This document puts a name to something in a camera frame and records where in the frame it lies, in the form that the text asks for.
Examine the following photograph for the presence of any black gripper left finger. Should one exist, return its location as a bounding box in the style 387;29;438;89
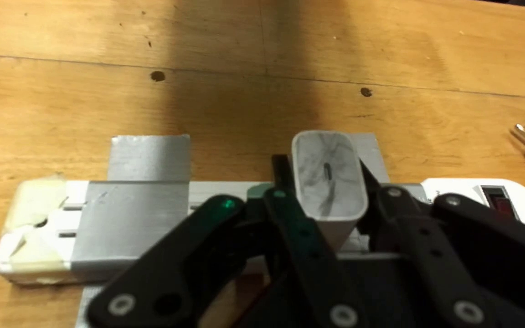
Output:
84;153;369;328

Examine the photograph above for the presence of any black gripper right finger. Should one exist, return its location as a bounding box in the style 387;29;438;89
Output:
356;159;525;328

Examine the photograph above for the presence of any white charger head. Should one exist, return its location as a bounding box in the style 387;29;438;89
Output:
290;128;372;252

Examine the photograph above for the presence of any white power strip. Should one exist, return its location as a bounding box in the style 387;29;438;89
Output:
0;175;525;288

